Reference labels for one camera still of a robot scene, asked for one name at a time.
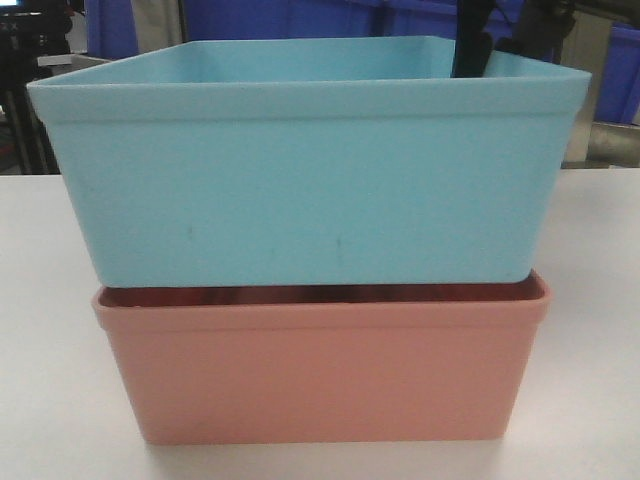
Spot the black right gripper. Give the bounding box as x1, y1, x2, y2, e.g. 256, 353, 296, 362
451, 0, 575, 78

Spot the light blue plastic box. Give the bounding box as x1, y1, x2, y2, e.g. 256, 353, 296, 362
28, 36, 590, 288

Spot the pink plastic box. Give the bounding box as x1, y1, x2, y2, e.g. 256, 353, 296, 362
93, 273, 551, 445

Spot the stainless steel shelf rack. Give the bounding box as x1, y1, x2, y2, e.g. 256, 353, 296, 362
37, 0, 640, 174

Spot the blue storage bin right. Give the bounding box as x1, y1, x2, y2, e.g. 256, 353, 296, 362
382, 1, 523, 56

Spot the blue storage bin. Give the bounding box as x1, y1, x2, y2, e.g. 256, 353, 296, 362
182, 0, 385, 44
382, 1, 523, 56

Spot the blue bin far right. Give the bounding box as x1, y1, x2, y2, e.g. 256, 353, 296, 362
595, 24, 639, 124

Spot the blue storage bin left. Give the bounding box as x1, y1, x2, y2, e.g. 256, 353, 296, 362
182, 0, 385, 44

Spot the blue bin far left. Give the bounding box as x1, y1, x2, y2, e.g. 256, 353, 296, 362
84, 0, 139, 60

